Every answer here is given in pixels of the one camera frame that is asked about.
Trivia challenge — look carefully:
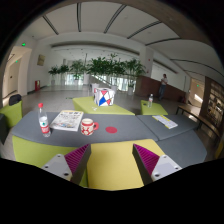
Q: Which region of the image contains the white red blue geometric box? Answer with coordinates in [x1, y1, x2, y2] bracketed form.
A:
[94, 88, 115, 106]

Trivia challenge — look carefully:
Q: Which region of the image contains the small far water bottle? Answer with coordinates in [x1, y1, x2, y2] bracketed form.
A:
[148, 94, 153, 108]

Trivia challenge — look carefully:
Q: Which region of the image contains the clear water bottle red label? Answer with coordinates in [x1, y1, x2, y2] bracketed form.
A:
[38, 103, 51, 137]

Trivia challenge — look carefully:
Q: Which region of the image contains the red round coaster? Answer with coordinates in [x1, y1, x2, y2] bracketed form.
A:
[105, 126, 117, 134]

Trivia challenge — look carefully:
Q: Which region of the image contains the grey upholstered bench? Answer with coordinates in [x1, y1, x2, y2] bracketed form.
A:
[12, 111, 207, 168]

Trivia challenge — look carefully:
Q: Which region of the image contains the person in white shirt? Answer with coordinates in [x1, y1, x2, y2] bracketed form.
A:
[158, 74, 168, 101]

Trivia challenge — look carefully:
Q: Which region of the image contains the green table centre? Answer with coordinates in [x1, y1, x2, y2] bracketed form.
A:
[72, 96, 133, 115]

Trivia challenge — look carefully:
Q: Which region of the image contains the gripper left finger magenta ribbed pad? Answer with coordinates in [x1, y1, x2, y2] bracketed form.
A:
[42, 144, 91, 185]

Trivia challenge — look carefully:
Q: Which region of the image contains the yellow white leaflet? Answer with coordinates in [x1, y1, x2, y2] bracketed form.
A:
[153, 115, 178, 129]

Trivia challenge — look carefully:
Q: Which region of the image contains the red fire extinguisher box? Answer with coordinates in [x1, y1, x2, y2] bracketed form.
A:
[35, 80, 40, 91]

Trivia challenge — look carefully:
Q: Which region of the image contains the colourful magazine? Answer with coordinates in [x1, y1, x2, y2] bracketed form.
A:
[50, 110, 84, 132]

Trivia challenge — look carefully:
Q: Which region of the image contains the black backpack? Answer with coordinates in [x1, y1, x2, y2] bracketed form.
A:
[9, 94, 22, 106]

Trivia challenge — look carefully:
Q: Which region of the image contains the green table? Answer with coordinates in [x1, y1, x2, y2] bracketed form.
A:
[72, 96, 133, 115]
[141, 100, 168, 115]

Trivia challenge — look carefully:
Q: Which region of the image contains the wooden bench right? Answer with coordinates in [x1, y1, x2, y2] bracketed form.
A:
[176, 105, 221, 140]

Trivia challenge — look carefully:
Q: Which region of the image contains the red white patterned mug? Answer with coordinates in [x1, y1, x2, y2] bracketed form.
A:
[81, 118, 99, 136]

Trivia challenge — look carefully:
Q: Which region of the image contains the green table right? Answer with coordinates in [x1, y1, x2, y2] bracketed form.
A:
[141, 100, 168, 115]

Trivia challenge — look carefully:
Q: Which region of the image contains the row of potted plants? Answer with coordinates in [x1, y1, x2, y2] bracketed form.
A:
[48, 54, 145, 87]

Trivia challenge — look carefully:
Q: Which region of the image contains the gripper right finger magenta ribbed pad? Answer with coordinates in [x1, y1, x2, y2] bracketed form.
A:
[132, 144, 181, 185]

